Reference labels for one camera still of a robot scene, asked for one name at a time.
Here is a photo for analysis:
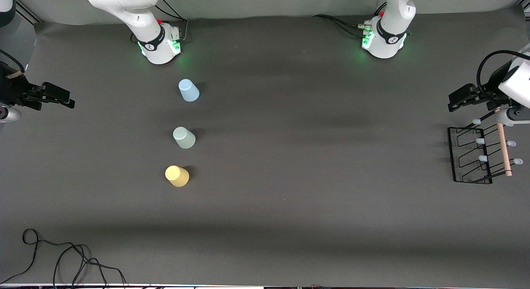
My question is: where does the pale green plastic cup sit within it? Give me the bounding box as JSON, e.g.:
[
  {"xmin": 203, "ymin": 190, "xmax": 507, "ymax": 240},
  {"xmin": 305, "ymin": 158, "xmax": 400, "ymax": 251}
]
[{"xmin": 173, "ymin": 126, "xmax": 196, "ymax": 149}]

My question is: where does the yellow plastic cup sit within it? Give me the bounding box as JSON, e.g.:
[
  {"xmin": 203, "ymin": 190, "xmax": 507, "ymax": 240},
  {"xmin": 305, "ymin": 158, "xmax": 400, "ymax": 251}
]
[{"xmin": 165, "ymin": 165, "xmax": 190, "ymax": 188}]

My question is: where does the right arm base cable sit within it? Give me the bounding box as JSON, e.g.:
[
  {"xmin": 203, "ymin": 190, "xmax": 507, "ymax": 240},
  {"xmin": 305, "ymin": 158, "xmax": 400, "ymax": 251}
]
[{"xmin": 130, "ymin": 0, "xmax": 189, "ymax": 45}]

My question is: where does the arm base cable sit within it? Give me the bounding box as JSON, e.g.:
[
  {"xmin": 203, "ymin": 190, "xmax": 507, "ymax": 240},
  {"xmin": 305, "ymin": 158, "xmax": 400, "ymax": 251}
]
[
  {"xmin": 312, "ymin": 2, "xmax": 388, "ymax": 38},
  {"xmin": 130, "ymin": 0, "xmax": 189, "ymax": 45}
]

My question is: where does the loose black floor cable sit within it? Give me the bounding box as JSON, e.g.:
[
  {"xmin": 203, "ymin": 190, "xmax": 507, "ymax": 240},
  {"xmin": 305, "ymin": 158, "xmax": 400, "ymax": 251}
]
[{"xmin": 0, "ymin": 228, "xmax": 127, "ymax": 287}]

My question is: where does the left arm base cable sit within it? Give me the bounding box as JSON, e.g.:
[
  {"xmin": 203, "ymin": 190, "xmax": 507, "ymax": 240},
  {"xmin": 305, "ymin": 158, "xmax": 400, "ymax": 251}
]
[{"xmin": 312, "ymin": 2, "xmax": 388, "ymax": 38}]

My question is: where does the black wire cup holder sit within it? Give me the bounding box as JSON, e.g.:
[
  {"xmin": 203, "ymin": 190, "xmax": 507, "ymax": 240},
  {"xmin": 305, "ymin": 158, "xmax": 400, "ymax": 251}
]
[{"xmin": 447, "ymin": 108, "xmax": 523, "ymax": 185}]

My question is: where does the dark grey table mat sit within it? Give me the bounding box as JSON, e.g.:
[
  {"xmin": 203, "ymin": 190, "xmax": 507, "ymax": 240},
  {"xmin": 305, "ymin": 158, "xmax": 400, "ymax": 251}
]
[{"xmin": 0, "ymin": 5, "xmax": 530, "ymax": 286}]

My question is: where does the light blue plastic cup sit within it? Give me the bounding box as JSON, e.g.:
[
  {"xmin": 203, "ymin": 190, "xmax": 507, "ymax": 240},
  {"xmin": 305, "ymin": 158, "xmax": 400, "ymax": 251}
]
[{"xmin": 178, "ymin": 79, "xmax": 200, "ymax": 102}]

